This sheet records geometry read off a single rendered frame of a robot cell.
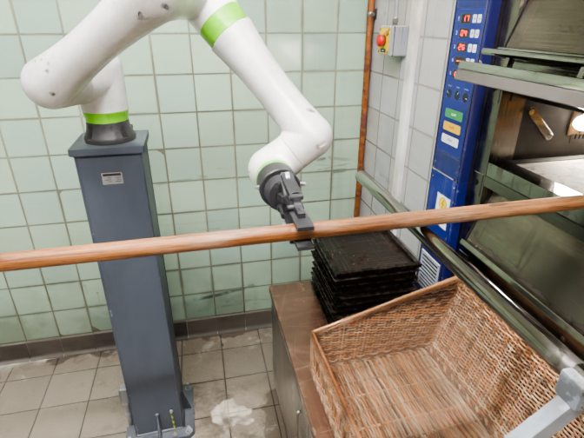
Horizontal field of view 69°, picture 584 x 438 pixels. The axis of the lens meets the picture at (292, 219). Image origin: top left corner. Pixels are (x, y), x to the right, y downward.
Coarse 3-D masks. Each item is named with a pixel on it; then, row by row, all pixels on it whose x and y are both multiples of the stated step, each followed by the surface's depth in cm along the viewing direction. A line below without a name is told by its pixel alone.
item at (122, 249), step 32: (288, 224) 75; (320, 224) 76; (352, 224) 77; (384, 224) 78; (416, 224) 79; (0, 256) 66; (32, 256) 67; (64, 256) 68; (96, 256) 69; (128, 256) 70
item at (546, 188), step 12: (492, 168) 115; (504, 168) 112; (516, 168) 112; (504, 180) 111; (516, 180) 107; (528, 180) 103; (540, 180) 103; (528, 192) 103; (540, 192) 100; (552, 192) 96; (564, 192) 96; (576, 192) 96; (564, 216) 93; (576, 216) 90
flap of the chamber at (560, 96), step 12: (456, 72) 103; (468, 72) 98; (480, 84) 94; (492, 84) 91; (504, 84) 87; (516, 84) 84; (528, 84) 81; (540, 84) 79; (540, 96) 78; (552, 96) 76; (564, 96) 73; (576, 96) 71
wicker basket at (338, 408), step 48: (432, 288) 125; (336, 336) 124; (384, 336) 128; (432, 336) 134; (480, 336) 117; (336, 384) 103; (384, 384) 122; (432, 384) 122; (480, 384) 114; (528, 384) 101; (336, 432) 106; (384, 432) 108; (432, 432) 108; (480, 432) 108
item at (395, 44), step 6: (384, 30) 155; (390, 30) 151; (396, 30) 151; (402, 30) 151; (384, 36) 155; (390, 36) 151; (396, 36) 152; (402, 36) 152; (390, 42) 152; (396, 42) 152; (402, 42) 153; (384, 48) 156; (390, 48) 153; (396, 48) 153; (402, 48) 154; (384, 54) 157; (390, 54) 154; (396, 54) 154; (402, 54) 155
